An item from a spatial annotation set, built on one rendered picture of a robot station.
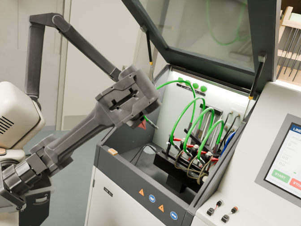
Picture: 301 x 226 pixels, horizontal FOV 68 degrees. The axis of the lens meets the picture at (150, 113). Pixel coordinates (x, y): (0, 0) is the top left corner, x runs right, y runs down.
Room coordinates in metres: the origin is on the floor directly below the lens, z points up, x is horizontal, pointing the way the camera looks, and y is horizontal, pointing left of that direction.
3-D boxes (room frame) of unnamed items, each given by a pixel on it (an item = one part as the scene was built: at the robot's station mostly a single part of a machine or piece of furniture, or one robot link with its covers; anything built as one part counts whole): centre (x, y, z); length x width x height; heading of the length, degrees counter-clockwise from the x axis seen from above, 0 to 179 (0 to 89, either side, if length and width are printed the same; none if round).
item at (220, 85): (1.41, -0.31, 1.43); 0.54 x 0.03 x 0.02; 54
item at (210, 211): (0.82, -0.38, 0.99); 0.12 x 0.02 x 0.02; 141
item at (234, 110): (1.27, -0.50, 1.20); 0.13 x 0.03 x 0.31; 54
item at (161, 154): (1.13, -0.25, 0.91); 0.34 x 0.10 x 0.15; 54
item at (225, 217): (0.80, -0.44, 0.99); 0.12 x 0.02 x 0.02; 139
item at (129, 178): (1.00, -0.02, 0.87); 0.62 x 0.04 x 0.16; 54
